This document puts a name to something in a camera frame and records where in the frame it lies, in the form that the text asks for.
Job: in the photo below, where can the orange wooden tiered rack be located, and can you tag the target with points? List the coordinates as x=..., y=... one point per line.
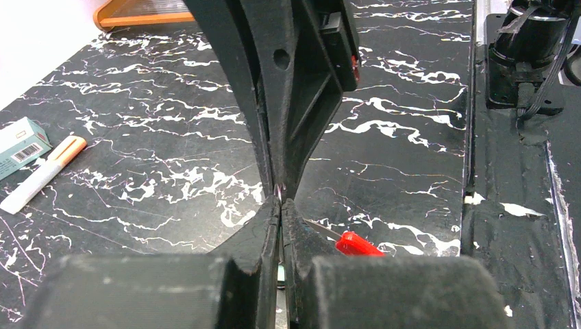
x=121, y=13

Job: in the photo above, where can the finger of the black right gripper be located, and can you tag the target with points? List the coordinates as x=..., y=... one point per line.
x=307, y=59
x=226, y=28

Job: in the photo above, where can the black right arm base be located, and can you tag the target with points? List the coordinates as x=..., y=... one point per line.
x=527, y=48

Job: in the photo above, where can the white orange marker pen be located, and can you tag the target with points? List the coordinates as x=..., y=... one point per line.
x=61, y=155

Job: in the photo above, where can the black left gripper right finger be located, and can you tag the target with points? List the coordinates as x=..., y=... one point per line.
x=326, y=289

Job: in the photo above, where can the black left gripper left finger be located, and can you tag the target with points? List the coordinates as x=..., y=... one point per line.
x=233, y=286

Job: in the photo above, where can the white green small box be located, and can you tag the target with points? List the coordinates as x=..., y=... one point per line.
x=21, y=142

